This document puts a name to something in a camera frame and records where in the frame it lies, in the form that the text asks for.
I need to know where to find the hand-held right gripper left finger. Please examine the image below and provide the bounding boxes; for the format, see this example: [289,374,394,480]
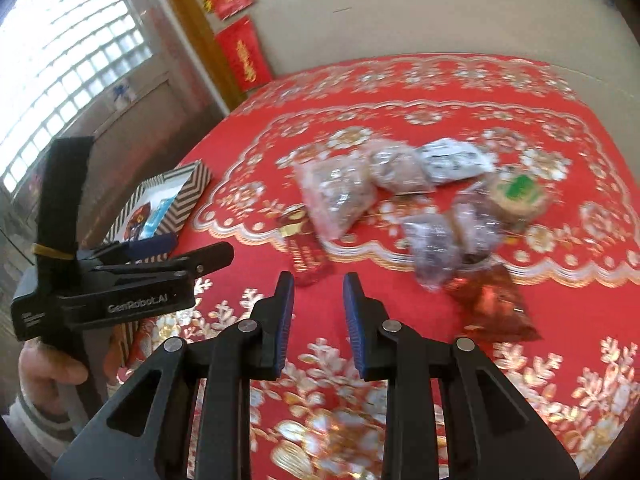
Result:
[50,271,296,480]

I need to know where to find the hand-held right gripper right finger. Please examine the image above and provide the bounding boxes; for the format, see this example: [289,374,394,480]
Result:
[342,271,581,480]

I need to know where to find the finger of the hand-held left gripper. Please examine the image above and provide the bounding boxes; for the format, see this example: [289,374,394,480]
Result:
[77,234,177,267]
[95,241,236,287]

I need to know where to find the dark red rose snack packet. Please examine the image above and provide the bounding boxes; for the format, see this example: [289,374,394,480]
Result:
[125,205,151,241]

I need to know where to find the light blue sachima packet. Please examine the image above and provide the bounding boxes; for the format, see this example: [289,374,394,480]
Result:
[140,199,173,238]

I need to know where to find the red gold wafer packet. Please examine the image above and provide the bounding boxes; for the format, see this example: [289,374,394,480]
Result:
[277,207,333,288]

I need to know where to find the striped gift box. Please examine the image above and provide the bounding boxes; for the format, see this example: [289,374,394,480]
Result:
[102,160,213,261]

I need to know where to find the clear bag dark dates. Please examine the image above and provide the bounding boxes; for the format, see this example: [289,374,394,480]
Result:
[402,212,463,291]

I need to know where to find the large clear bag brown snacks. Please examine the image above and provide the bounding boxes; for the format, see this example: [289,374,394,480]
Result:
[292,155,381,241]

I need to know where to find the orange brown shiny packet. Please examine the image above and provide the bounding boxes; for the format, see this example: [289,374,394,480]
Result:
[442,262,543,343]

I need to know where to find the clear bag brown dates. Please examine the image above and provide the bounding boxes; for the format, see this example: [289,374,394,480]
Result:
[452,190,506,266]

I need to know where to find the small clear bag brown snacks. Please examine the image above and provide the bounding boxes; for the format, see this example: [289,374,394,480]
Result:
[367,140,436,193]

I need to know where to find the white green striped packet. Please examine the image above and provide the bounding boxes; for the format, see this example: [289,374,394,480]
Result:
[417,137,496,183]

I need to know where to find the green label cake packet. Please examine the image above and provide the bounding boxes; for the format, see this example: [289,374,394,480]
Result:
[487,170,553,233]

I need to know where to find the person's left forearm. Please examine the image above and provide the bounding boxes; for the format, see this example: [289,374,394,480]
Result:
[0,395,76,466]

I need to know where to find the person's left hand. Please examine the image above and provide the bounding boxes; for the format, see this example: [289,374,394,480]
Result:
[17,335,91,401]

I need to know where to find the metal door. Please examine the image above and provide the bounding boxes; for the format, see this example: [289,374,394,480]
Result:
[0,72,226,281]

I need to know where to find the red floral tablecloth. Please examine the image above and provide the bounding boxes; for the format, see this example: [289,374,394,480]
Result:
[105,55,640,480]

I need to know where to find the glass block window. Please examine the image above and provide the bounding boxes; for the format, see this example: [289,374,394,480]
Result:
[0,0,153,193]

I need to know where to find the large red wall hanging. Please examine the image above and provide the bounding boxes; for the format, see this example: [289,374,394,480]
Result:
[215,16,273,92]

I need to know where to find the yellow door frame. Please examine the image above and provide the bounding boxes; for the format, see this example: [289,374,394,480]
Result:
[147,0,246,111]

